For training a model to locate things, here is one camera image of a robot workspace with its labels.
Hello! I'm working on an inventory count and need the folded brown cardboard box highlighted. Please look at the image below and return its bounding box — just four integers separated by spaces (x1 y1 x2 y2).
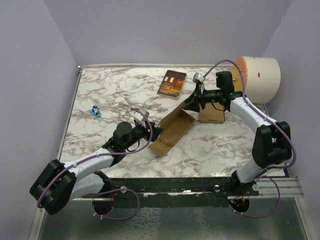
199 103 225 124

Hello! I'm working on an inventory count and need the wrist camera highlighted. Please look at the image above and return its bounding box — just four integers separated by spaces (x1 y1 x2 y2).
192 72 205 84
133 109 149 127

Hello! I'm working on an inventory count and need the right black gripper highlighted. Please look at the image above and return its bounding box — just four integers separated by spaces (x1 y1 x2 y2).
183 83 223 112

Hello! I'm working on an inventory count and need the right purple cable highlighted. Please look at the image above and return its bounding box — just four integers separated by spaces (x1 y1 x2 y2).
203 59 298 218

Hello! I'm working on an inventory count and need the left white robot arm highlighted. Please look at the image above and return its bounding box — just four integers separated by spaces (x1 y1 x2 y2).
29 121 164 215

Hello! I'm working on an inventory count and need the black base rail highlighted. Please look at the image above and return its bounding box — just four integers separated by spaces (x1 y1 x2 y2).
49 172 266 208

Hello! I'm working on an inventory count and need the round pastel drawer cabinet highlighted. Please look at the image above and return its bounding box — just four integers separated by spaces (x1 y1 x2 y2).
230 56 281 104

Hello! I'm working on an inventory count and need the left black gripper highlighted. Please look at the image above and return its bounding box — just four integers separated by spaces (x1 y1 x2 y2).
123 120 164 151

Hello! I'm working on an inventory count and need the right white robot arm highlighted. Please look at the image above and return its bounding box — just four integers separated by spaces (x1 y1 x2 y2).
183 71 292 196

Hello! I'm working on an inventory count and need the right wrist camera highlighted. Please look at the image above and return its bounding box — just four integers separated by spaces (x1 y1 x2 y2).
192 72 205 84

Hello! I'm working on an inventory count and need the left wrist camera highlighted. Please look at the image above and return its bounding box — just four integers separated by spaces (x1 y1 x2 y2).
133 109 149 127

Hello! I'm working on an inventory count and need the dark paperback book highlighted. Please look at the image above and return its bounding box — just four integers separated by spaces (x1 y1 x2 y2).
157 70 187 100

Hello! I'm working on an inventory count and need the small blue toy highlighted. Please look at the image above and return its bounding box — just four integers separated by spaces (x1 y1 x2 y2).
91 104 101 118

